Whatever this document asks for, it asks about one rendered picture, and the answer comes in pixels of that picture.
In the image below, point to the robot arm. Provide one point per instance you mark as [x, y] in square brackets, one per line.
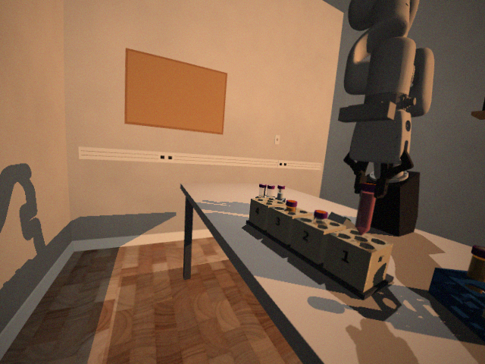
[390, 65]

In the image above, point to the blue tube rack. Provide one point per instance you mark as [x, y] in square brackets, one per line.
[468, 313]

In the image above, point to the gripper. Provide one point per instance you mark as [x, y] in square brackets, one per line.
[381, 142]

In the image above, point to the tan bucket adapter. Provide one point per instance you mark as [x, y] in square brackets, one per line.
[280, 222]
[360, 264]
[311, 241]
[259, 209]

